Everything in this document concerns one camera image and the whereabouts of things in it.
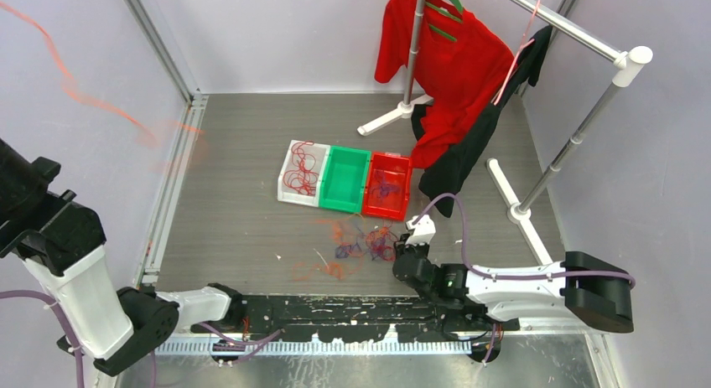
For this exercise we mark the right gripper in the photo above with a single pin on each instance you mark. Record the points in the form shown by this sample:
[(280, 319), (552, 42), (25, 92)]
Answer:
[(401, 246)]

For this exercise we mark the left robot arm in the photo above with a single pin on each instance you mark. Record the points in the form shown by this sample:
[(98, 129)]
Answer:
[(62, 245)]

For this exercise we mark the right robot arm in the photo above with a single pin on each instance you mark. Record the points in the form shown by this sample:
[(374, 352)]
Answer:
[(580, 286)]

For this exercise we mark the red plastic bin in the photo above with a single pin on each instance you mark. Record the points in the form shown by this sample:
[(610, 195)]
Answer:
[(387, 191)]

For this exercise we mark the black shirt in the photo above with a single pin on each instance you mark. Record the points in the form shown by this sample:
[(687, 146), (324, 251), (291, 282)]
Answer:
[(477, 130)]

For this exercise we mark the green plastic bin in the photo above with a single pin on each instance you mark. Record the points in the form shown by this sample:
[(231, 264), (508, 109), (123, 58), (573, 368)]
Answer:
[(344, 179)]

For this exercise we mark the white plastic bin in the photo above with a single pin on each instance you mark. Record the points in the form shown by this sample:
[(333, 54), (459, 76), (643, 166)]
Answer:
[(302, 173)]

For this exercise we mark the red shirt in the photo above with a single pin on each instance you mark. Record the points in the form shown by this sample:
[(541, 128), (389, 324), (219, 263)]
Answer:
[(461, 64)]

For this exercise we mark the pink hanger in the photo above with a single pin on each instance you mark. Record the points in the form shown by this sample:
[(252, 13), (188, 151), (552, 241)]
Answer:
[(525, 41)]

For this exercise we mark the green hanger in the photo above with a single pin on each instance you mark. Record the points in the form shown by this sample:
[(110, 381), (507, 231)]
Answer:
[(456, 4)]

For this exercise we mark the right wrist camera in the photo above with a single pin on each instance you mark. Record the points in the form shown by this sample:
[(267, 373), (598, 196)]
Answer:
[(421, 230)]

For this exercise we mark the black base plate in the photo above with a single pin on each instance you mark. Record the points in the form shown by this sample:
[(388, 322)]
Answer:
[(357, 320)]

